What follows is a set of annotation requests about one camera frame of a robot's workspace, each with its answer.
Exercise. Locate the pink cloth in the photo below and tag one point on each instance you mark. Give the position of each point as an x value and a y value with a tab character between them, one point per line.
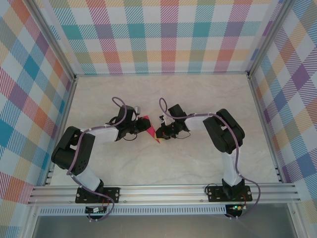
152	133

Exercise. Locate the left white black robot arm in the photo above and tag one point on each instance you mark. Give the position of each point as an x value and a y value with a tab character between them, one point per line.
84	163

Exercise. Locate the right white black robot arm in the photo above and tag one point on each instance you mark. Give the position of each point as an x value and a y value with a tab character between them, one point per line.
218	134

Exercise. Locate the grey metal shelf panel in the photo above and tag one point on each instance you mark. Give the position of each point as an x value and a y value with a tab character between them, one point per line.
161	226

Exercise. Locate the aluminium frame cross rail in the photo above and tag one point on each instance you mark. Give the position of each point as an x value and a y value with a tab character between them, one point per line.
161	73

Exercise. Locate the aluminium mounting rail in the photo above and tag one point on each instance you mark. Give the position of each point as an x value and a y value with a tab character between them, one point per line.
161	194

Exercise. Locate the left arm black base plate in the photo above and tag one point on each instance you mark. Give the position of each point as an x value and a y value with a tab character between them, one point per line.
112	194

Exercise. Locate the aluminium frame side rail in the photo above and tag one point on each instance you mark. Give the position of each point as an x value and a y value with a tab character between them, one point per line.
62	129
266	129

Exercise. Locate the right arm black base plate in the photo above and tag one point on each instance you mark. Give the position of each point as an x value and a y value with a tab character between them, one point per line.
214	194

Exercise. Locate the aluminium frame post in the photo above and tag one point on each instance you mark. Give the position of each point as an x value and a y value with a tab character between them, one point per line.
268	39
53	39

